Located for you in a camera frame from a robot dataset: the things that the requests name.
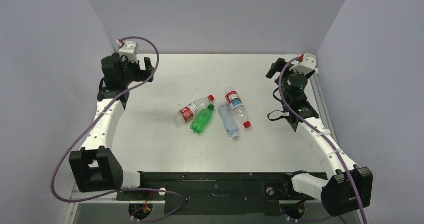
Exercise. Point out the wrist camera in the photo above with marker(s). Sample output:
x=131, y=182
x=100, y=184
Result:
x=128, y=51
x=307, y=65

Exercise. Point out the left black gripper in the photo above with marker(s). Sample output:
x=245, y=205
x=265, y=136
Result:
x=141, y=77

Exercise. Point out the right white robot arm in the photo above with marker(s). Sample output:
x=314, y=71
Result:
x=348, y=186

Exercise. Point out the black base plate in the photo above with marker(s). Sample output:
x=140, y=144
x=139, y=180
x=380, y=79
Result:
x=213, y=193

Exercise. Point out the clear bottle blue cap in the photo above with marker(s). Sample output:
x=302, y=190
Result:
x=229, y=121

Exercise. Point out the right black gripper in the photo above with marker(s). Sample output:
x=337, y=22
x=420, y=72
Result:
x=278, y=68

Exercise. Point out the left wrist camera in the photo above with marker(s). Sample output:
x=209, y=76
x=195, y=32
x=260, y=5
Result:
x=128, y=51

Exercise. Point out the clear bottle red blue label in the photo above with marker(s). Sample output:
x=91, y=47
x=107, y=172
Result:
x=237, y=106

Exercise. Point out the green plastic bottle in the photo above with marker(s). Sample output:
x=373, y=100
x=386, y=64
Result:
x=202, y=119

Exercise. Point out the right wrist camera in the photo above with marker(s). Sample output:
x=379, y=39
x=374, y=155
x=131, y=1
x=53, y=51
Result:
x=307, y=65

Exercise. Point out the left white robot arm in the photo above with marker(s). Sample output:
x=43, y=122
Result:
x=94, y=165

